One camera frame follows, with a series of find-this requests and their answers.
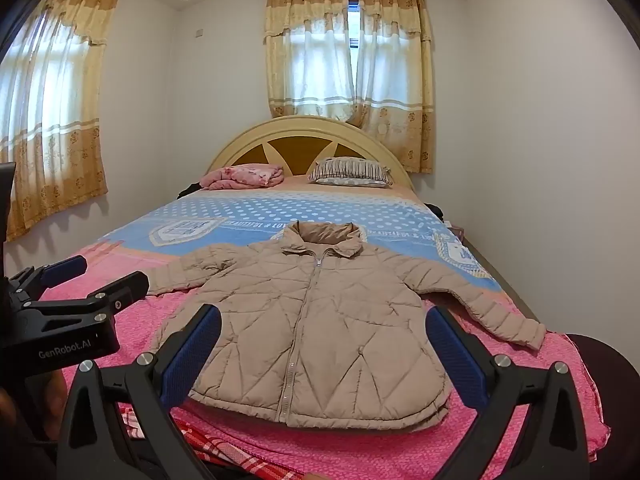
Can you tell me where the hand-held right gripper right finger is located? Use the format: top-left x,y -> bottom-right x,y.
425,305 -> 591,480

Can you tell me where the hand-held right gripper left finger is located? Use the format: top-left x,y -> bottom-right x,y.
56,304 -> 222,480

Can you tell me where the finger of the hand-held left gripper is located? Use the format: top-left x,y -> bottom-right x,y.
22,270 -> 151,321
7,255 -> 88,306

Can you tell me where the beige quilted puffer jacket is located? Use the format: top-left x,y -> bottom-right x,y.
145,220 -> 547,433

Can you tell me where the red plaid cloth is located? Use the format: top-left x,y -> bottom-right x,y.
120,402 -> 301,480

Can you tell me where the wide yellow sheer curtain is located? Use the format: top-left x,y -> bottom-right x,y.
0,0 -> 121,243

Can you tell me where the blue pink printed bed sheet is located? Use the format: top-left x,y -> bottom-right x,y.
5,180 -> 613,480

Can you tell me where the dark clutter pile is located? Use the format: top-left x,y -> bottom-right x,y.
425,202 -> 466,236

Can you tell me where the pink floral folded blanket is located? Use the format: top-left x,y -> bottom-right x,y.
200,162 -> 286,192

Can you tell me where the striped dotted pillow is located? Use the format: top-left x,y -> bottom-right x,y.
306,156 -> 393,189

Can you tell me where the cream arched bed headboard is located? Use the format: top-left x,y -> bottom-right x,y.
206,115 -> 415,191

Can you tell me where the long yellow curtain panel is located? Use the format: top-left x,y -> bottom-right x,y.
347,0 -> 435,175

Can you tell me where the short yellow curtain panel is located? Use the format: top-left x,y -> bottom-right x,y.
264,0 -> 358,121

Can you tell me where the glass window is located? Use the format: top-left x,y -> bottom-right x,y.
348,0 -> 361,51

